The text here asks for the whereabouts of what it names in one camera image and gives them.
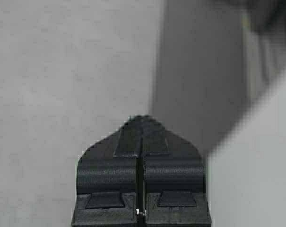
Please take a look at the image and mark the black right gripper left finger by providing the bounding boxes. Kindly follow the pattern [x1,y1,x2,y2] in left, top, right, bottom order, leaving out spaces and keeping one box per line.
[71,116,142,227]

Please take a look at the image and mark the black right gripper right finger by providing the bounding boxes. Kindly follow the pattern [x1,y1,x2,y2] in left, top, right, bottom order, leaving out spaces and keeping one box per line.
[141,116,212,227]

